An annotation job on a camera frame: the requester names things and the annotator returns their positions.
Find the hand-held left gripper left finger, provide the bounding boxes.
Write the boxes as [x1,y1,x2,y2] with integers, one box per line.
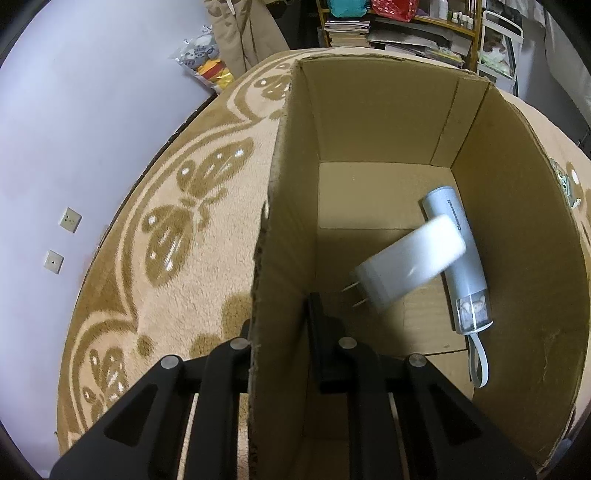
[50,318,252,480]

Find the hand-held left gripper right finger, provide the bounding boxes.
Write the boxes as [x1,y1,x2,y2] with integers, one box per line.
[307,292,539,480]

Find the white charger plug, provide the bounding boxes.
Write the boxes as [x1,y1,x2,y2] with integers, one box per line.
[342,216,466,312]

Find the silver cylindrical device with strap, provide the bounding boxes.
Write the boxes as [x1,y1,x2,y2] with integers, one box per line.
[419,185,492,388]

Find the cardboard box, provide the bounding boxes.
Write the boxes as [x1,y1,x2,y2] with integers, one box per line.
[247,46,583,480]

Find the green earbuds case with keychain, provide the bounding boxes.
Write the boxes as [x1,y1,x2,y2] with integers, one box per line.
[549,157,585,213]

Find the beige printed blanket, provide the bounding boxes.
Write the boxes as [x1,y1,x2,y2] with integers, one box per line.
[55,48,591,467]

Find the clear bag of plush toys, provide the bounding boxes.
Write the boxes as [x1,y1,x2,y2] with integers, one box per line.
[170,34,236,93]

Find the stack of old books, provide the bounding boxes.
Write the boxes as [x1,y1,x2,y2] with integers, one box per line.
[323,18,371,47]

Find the pile of books and papers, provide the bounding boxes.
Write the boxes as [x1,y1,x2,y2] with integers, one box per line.
[369,23,465,65]

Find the beige hanging trousers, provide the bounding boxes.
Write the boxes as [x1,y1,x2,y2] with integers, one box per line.
[203,0,289,77]

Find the teal bag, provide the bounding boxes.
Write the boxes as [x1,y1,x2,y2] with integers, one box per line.
[327,0,372,17]

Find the red patterned bag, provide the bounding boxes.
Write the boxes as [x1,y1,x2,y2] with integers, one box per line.
[370,0,419,23]

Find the white trolley cart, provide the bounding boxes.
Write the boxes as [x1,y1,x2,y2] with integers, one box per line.
[475,10,525,95]

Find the wooden shelf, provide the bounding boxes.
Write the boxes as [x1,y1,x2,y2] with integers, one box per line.
[315,0,483,75]

